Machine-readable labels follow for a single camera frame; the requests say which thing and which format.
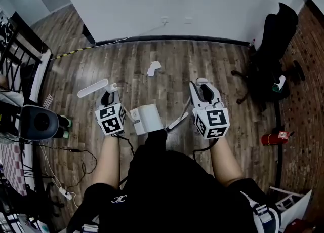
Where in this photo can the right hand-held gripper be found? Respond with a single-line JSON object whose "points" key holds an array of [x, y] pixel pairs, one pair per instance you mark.
{"points": [[213, 123]]}

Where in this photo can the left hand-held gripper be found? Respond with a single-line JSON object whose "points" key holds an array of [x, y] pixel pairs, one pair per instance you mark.
{"points": [[109, 121]]}

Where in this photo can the white paper trash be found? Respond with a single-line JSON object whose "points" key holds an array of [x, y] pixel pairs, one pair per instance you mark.
{"points": [[154, 68]]}

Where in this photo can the person's left forearm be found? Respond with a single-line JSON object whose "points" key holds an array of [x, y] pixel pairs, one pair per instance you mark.
{"points": [[107, 161]]}

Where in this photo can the person's right forearm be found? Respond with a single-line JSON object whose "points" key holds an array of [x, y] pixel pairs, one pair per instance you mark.
{"points": [[224, 162]]}

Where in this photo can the green capped bottle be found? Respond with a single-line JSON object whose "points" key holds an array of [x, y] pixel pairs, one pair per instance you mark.
{"points": [[63, 134], [66, 121]]}

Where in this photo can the white perforated pad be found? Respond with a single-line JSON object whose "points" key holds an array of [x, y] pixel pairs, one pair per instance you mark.
{"points": [[48, 101]]}

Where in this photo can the white roll with green cap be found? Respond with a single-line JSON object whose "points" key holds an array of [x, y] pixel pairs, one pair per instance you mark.
{"points": [[279, 84]]}

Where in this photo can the black padded stool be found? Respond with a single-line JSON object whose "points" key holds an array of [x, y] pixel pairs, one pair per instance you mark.
{"points": [[38, 123]]}

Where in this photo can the black office chair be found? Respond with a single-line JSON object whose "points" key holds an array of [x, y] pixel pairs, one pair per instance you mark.
{"points": [[274, 49]]}

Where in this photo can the red fire extinguisher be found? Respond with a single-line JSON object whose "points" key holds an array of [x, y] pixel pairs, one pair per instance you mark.
{"points": [[274, 138]]}

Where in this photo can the black pole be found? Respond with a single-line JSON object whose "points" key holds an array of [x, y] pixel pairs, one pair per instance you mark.
{"points": [[279, 156]]}

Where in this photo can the person's black clothing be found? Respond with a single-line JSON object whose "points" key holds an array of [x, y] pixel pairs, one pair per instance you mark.
{"points": [[172, 191]]}

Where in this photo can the white power strip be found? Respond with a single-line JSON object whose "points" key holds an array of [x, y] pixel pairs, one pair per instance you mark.
{"points": [[65, 193]]}

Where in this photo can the checkered cloth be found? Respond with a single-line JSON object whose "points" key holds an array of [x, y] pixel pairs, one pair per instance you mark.
{"points": [[11, 168]]}

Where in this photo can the white metal rack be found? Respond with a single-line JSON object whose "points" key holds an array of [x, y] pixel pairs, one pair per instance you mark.
{"points": [[291, 201]]}

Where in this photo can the white wall socket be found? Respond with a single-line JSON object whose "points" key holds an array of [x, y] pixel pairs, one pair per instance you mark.
{"points": [[165, 20], [188, 20]]}

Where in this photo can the black metal frame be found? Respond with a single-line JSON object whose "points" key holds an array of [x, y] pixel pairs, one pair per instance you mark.
{"points": [[17, 49]]}

